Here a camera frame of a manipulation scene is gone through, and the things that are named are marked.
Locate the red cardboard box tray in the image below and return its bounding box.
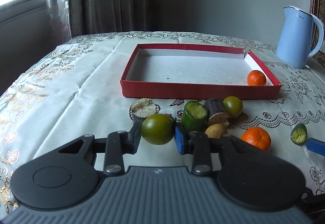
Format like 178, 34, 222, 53
120, 43, 282, 100

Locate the small dark green cucumber end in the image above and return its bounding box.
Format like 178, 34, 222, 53
290, 123, 307, 145

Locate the brown longan fruit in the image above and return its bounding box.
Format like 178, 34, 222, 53
205, 124, 228, 139

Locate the window frame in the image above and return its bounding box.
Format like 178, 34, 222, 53
1, 0, 47, 23

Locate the small orange mandarin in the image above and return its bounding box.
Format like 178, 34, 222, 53
247, 70, 267, 87

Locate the large green tomato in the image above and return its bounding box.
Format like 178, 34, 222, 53
141, 114, 174, 145

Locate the small green tomato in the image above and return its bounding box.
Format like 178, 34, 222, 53
223, 96, 244, 118

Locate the green cucumber piece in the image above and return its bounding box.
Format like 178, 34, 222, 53
181, 101, 208, 132

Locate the white floral embroidered tablecloth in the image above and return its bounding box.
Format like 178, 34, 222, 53
0, 31, 325, 215

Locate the large orange mandarin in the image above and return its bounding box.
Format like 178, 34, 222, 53
240, 127, 272, 151

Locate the dark sugarcane piece yellow end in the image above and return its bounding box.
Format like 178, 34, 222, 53
204, 98, 230, 127

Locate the dark sugarcane piece pale end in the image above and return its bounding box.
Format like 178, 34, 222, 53
129, 98, 157, 123

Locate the light blue electric kettle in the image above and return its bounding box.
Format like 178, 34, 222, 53
275, 6, 324, 69

